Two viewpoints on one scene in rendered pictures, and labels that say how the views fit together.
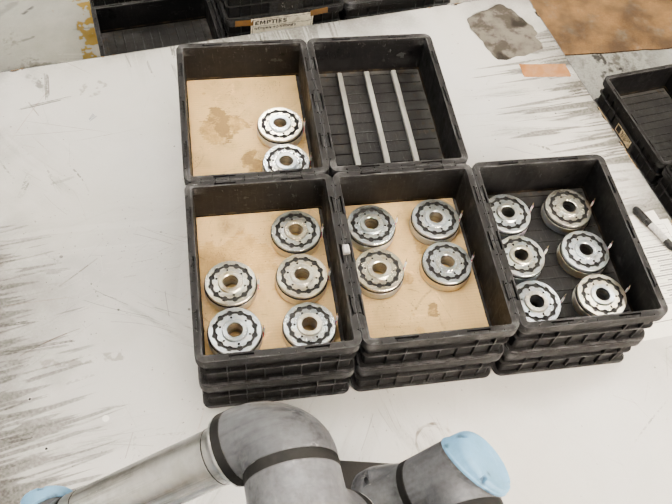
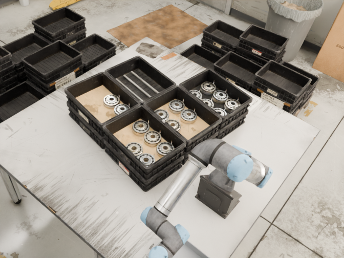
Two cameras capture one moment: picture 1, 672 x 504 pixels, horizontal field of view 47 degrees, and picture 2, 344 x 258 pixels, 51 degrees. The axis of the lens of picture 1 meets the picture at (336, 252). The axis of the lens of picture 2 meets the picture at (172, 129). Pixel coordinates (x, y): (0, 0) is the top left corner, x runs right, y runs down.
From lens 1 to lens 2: 90 cm
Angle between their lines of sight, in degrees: 22
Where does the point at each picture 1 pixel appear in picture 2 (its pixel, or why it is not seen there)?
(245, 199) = (120, 124)
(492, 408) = not seen: hidden behind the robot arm
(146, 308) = (103, 176)
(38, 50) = not seen: outside the picture
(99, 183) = (56, 148)
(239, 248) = (126, 140)
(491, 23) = (144, 48)
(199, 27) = (27, 95)
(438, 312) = (195, 129)
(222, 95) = (84, 100)
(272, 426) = (210, 142)
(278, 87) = (100, 90)
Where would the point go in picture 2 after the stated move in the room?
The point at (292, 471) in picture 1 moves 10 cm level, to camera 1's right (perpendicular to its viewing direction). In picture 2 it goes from (223, 147) to (243, 140)
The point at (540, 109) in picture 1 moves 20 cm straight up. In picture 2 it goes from (175, 67) to (178, 46)
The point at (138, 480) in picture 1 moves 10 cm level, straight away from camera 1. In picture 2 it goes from (178, 182) to (157, 172)
